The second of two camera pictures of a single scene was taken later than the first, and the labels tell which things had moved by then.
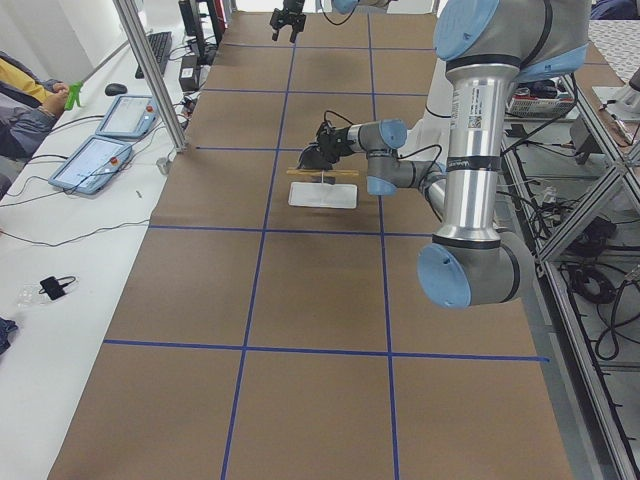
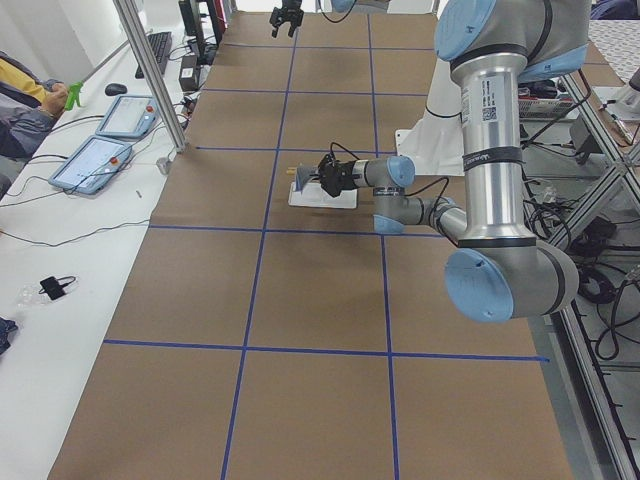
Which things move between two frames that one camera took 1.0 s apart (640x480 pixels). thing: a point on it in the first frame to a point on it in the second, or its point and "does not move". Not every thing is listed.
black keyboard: (161, 46) does not move
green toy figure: (73, 95) does not move
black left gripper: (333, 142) to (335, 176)
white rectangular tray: (323, 194) does not move
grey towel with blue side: (313, 159) to (303, 176)
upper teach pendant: (129, 116) does not move
